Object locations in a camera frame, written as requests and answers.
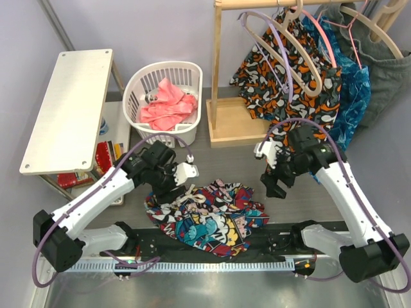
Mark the white slotted cable duct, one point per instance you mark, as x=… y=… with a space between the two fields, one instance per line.
x=110 y=265

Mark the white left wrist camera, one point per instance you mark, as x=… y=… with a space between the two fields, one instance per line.
x=185 y=171

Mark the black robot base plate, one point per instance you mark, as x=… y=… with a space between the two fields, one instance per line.
x=271 y=242

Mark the large wooden hanger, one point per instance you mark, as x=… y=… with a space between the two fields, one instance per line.
x=380 y=23

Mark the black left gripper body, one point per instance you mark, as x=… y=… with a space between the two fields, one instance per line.
x=163 y=181

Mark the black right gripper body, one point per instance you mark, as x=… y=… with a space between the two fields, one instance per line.
x=287 y=169

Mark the pink cloth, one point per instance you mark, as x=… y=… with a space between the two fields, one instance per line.
x=170 y=106

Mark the white shelf table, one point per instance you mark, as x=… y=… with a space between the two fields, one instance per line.
x=74 y=117

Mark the blue patterned shorts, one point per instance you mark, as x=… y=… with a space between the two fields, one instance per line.
x=355 y=93

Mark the grey shorts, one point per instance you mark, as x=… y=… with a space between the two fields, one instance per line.
x=389 y=76

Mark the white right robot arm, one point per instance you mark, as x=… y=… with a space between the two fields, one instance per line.
x=371 y=248

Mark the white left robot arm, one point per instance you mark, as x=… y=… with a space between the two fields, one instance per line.
x=62 y=237

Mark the white laundry basket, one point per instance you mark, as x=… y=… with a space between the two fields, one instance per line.
x=143 y=86

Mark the pink wire hanger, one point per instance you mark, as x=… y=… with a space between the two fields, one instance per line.
x=337 y=38

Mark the orange camouflage shorts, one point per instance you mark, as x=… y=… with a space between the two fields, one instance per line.
x=263 y=83

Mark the comic print shorts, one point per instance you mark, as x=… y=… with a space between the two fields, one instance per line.
x=225 y=212

